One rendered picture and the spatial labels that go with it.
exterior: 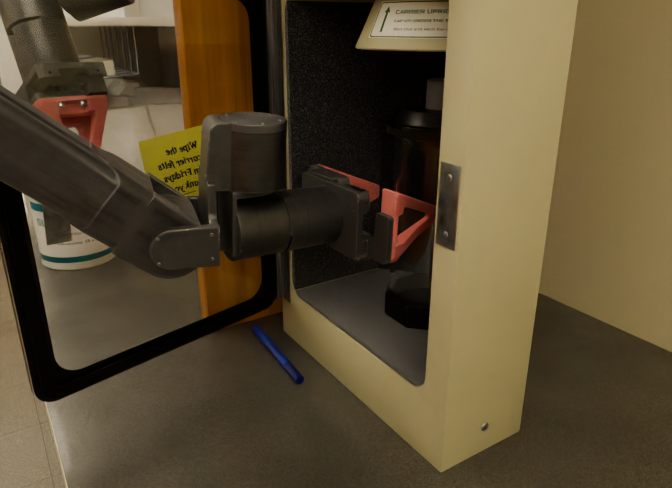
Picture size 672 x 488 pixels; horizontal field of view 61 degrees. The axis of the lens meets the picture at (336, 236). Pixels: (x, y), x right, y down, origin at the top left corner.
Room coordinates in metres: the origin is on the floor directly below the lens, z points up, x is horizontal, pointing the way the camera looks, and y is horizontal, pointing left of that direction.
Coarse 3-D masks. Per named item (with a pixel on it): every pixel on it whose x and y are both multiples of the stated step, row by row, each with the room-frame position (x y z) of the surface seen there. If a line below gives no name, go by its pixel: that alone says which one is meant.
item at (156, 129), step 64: (0, 0) 0.48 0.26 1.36; (64, 0) 0.52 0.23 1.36; (128, 0) 0.56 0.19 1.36; (192, 0) 0.61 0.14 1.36; (0, 64) 0.47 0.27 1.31; (64, 64) 0.51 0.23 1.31; (128, 64) 0.55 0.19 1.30; (192, 64) 0.60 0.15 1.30; (128, 128) 0.55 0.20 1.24; (192, 128) 0.60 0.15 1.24; (192, 192) 0.59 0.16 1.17; (64, 256) 0.49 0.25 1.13; (64, 320) 0.48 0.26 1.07; (128, 320) 0.53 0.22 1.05; (192, 320) 0.58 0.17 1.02
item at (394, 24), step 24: (384, 0) 0.56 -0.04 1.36; (408, 0) 0.54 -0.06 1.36; (432, 0) 0.53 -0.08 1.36; (384, 24) 0.55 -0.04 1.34; (408, 24) 0.53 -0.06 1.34; (432, 24) 0.52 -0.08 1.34; (360, 48) 0.57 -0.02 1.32; (384, 48) 0.54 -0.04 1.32; (408, 48) 0.52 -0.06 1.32; (432, 48) 0.51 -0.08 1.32
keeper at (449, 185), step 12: (444, 168) 0.44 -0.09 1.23; (456, 168) 0.43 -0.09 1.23; (444, 180) 0.44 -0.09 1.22; (456, 180) 0.43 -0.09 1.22; (444, 192) 0.44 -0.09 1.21; (456, 192) 0.43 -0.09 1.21; (444, 204) 0.44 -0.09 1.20; (456, 204) 0.43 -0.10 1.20; (444, 216) 0.44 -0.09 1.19; (456, 216) 0.43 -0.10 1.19; (444, 228) 0.44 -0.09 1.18; (444, 240) 0.44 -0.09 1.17
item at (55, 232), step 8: (48, 208) 0.47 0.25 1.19; (48, 216) 0.47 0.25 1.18; (56, 216) 0.47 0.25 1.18; (48, 224) 0.47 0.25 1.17; (56, 224) 0.47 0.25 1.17; (64, 224) 0.48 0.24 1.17; (48, 232) 0.47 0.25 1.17; (56, 232) 0.47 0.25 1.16; (64, 232) 0.48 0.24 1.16; (48, 240) 0.47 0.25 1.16; (56, 240) 0.47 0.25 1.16; (64, 240) 0.48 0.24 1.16
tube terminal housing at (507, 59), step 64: (320, 0) 0.69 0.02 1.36; (512, 0) 0.44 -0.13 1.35; (576, 0) 0.48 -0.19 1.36; (448, 64) 0.45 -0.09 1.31; (512, 64) 0.45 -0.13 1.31; (448, 128) 0.44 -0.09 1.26; (512, 128) 0.45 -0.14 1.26; (512, 192) 0.46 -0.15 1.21; (448, 256) 0.43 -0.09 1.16; (512, 256) 0.46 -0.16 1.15; (320, 320) 0.61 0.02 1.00; (448, 320) 0.43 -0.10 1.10; (512, 320) 0.47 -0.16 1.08; (384, 384) 0.50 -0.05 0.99; (448, 384) 0.43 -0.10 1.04; (512, 384) 0.47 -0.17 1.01; (448, 448) 0.43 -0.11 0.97
